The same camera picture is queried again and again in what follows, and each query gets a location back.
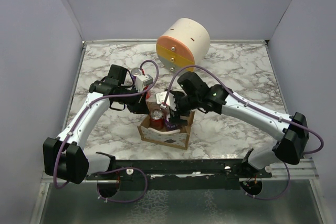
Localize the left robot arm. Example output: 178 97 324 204
43 65 154 184

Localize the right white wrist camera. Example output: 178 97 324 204
155 91 176 111

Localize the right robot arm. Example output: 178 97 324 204
167 71 309 177

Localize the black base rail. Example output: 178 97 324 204
86 158 271 191

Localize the purple cable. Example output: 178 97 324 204
162 64 325 200
53 60 160 189

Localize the purple soda can front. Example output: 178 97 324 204
164 114 181 133

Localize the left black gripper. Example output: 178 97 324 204
115 84 150 114

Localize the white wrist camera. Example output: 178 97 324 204
155 91 176 111
134 74 153 92

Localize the red can back left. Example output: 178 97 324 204
145 91 151 101

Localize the round three-drawer storage box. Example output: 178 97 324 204
156 18 211 72

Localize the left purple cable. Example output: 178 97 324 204
53 60 160 189

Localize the red soda can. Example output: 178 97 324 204
150 109 164 130

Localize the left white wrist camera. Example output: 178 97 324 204
134 74 153 92

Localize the purple can back left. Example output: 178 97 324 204
131 68 143 82

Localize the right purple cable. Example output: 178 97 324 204
162 64 325 200

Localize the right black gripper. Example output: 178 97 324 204
169 91 201 125

